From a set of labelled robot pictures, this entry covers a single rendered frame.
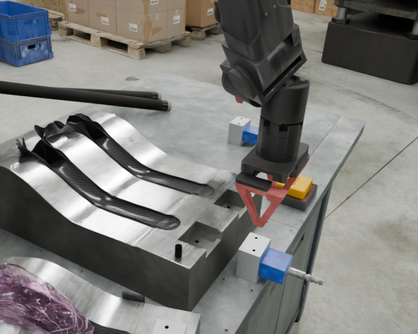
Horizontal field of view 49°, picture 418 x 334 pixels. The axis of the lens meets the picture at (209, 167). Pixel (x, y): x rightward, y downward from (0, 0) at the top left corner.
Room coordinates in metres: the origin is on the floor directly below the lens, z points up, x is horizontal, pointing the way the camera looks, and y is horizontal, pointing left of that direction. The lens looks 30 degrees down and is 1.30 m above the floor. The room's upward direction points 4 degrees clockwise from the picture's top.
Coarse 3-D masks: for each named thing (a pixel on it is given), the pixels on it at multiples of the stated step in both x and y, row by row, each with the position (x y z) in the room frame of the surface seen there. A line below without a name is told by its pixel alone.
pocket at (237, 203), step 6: (228, 192) 0.66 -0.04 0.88; (234, 192) 0.65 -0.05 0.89; (222, 198) 0.64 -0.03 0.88; (228, 198) 0.66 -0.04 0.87; (234, 198) 0.65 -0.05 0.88; (240, 198) 0.65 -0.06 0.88; (216, 204) 0.62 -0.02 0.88; (222, 204) 0.64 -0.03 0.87; (228, 204) 0.65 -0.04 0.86; (234, 204) 0.65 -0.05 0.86; (240, 204) 0.65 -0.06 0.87; (234, 210) 0.63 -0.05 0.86; (240, 210) 0.64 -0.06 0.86; (240, 216) 0.60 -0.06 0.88
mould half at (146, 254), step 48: (96, 144) 0.72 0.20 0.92; (144, 144) 0.78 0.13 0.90; (0, 192) 0.61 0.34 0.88; (48, 192) 0.58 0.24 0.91; (144, 192) 0.64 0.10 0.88; (48, 240) 0.57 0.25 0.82; (96, 240) 0.53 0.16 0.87; (144, 240) 0.51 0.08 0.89; (240, 240) 0.61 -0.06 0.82; (144, 288) 0.49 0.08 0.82; (192, 288) 0.47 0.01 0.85
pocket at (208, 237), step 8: (192, 224) 0.55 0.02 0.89; (200, 224) 0.56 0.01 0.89; (192, 232) 0.55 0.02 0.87; (200, 232) 0.56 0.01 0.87; (208, 232) 0.55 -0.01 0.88; (216, 232) 0.55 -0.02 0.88; (184, 240) 0.53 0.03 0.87; (192, 240) 0.55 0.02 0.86; (200, 240) 0.55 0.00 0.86; (208, 240) 0.55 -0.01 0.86; (216, 240) 0.54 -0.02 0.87; (200, 248) 0.53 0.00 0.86; (208, 248) 0.53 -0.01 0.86
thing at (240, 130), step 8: (240, 120) 1.04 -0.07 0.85; (248, 120) 1.04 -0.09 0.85; (232, 128) 1.01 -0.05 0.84; (240, 128) 1.00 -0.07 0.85; (248, 128) 1.02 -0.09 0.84; (256, 128) 1.02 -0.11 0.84; (232, 136) 1.01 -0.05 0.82; (240, 136) 1.00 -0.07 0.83; (248, 136) 1.00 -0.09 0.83; (256, 136) 0.99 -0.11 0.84; (240, 144) 1.00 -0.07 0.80
